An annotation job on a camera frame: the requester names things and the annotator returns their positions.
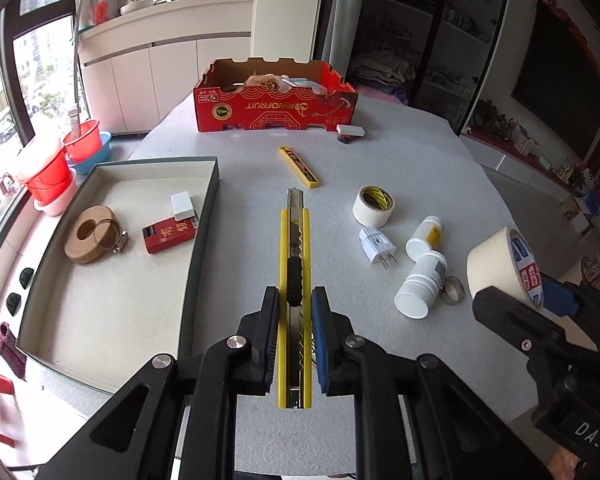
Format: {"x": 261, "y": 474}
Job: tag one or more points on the red container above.
{"x": 100, "y": 10}

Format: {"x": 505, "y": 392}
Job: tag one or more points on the large red bucket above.
{"x": 45, "y": 172}

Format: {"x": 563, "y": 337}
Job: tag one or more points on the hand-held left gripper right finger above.
{"x": 320, "y": 340}

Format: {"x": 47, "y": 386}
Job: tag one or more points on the large white bottle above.
{"x": 420, "y": 285}

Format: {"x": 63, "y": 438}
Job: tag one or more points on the brown tape roll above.
{"x": 80, "y": 252}

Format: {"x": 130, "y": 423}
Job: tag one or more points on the dark grey tray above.
{"x": 105, "y": 310}

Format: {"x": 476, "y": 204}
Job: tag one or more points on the black television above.
{"x": 570, "y": 95}

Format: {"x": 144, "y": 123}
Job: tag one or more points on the green houseplant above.
{"x": 495, "y": 120}

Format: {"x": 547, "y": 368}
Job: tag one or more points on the white television bench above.
{"x": 520, "y": 167}

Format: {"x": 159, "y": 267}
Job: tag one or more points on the yellow blade case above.
{"x": 300, "y": 167}

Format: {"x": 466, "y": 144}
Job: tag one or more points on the white rectangular block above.
{"x": 351, "y": 130}

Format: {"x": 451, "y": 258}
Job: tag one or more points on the red cardboard fruit box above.
{"x": 275, "y": 107}

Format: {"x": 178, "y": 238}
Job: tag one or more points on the yellow utility knife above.
{"x": 294, "y": 240}

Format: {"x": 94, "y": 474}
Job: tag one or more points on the red battery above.
{"x": 344, "y": 139}

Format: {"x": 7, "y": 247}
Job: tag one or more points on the stack of folded clothes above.
{"x": 385, "y": 72}

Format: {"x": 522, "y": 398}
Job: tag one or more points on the white plug adapter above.
{"x": 375, "y": 245}

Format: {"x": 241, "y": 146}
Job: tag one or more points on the striped slipper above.
{"x": 10, "y": 352}

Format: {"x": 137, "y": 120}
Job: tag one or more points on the small white box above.
{"x": 182, "y": 207}

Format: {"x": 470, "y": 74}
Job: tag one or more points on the crumpled beige paper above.
{"x": 262, "y": 81}

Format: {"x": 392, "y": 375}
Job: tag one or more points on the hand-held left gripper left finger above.
{"x": 270, "y": 340}

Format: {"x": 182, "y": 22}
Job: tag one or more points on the glass door cabinet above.
{"x": 455, "y": 35}

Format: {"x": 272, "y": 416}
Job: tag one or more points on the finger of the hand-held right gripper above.
{"x": 560, "y": 297}
{"x": 510, "y": 317}

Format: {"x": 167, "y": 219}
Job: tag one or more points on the large masking tape roll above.
{"x": 495, "y": 260}

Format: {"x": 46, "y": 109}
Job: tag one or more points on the blue basin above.
{"x": 101, "y": 154}

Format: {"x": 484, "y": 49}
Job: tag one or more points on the small masking tape roll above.
{"x": 370, "y": 215}

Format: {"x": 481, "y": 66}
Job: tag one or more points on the white balcony cabinet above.
{"x": 170, "y": 70}

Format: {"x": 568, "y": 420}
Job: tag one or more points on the white plant pot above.
{"x": 135, "y": 4}

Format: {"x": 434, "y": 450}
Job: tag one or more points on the small yellow label bottle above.
{"x": 420, "y": 245}

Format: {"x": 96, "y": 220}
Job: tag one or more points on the pink basin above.
{"x": 55, "y": 204}

